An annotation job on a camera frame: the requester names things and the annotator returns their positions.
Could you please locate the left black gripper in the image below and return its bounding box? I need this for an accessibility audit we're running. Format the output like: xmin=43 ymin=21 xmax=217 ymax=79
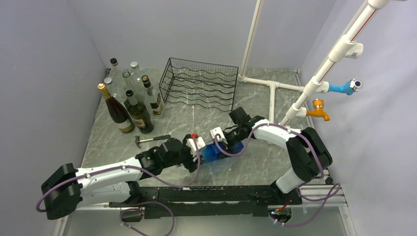
xmin=162 ymin=134 xmax=205 ymax=172

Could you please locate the blue square dash bottle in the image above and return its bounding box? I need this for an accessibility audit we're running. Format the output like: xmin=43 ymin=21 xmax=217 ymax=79
xmin=200 ymin=142 xmax=244 ymax=163

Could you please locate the bottle black gold cap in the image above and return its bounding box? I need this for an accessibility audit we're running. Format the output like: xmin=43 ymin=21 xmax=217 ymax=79
xmin=141 ymin=75 xmax=164 ymax=118

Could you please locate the blue tinted clear bottle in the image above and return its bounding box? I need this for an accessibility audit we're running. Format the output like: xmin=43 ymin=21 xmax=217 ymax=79
xmin=122 ymin=70 xmax=144 ymax=101

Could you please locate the dark wine bottle gold cap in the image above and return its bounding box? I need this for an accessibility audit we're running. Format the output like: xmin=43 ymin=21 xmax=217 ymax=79
xmin=97 ymin=83 xmax=134 ymax=133

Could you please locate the clear bottle silver cap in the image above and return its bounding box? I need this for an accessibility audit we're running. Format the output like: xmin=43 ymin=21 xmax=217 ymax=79
xmin=130 ymin=61 xmax=142 ymax=85

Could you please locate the clear bottle blue medallion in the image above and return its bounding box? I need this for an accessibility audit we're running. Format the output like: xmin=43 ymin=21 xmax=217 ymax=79
xmin=110 ymin=58 xmax=124 ymax=89

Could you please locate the clear bottle dark neck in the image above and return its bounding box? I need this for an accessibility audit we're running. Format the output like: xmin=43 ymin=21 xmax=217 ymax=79
xmin=103 ymin=77 xmax=126 ymax=103

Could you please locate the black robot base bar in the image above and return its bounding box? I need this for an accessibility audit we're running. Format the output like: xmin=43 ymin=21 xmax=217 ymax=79
xmin=109 ymin=185 xmax=302 ymax=219

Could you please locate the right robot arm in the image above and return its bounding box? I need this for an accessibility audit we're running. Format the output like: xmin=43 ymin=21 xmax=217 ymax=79
xmin=212 ymin=107 xmax=333 ymax=204

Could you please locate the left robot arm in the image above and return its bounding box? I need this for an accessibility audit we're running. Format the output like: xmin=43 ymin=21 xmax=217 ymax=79
xmin=36 ymin=137 xmax=206 ymax=220

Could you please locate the small black hammer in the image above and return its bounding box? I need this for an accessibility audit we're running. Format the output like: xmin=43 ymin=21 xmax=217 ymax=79
xmin=135 ymin=135 xmax=171 ymax=148

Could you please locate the orange faucet tap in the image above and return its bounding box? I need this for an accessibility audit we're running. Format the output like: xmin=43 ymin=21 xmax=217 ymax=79
xmin=306 ymin=99 xmax=330 ymax=121

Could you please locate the blue faucet tap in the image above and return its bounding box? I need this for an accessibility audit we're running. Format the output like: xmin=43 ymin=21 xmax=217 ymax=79
xmin=328 ymin=79 xmax=362 ymax=95

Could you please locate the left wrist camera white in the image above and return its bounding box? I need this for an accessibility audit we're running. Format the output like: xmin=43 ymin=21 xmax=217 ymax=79
xmin=185 ymin=134 xmax=206 ymax=156

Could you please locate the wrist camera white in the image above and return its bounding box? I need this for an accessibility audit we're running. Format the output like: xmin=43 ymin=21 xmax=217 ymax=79
xmin=210 ymin=127 xmax=228 ymax=144
xmin=185 ymin=134 xmax=206 ymax=156

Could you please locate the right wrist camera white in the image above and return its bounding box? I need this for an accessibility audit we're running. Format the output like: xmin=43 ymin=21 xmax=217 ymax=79
xmin=210 ymin=127 xmax=228 ymax=144

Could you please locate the black wire wine rack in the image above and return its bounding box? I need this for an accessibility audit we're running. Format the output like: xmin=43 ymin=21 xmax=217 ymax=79
xmin=159 ymin=58 xmax=239 ymax=113

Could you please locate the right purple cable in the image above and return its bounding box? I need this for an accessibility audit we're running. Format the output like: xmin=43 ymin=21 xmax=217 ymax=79
xmin=213 ymin=123 xmax=342 ymax=228

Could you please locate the white pvc pipe frame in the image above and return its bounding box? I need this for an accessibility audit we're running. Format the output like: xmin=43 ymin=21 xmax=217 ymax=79
xmin=238 ymin=0 xmax=391 ymax=144

